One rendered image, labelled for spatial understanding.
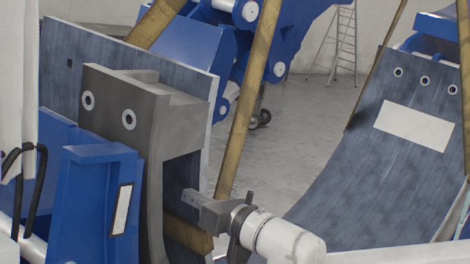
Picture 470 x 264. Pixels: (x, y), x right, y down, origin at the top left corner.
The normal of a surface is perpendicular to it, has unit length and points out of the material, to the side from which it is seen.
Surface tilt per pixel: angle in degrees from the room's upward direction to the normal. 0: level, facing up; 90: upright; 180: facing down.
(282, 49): 90
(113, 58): 93
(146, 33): 103
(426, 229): 45
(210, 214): 90
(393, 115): 75
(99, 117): 97
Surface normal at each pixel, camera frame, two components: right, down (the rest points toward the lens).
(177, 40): -0.59, -0.14
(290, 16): 0.74, 0.31
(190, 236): -0.67, 0.44
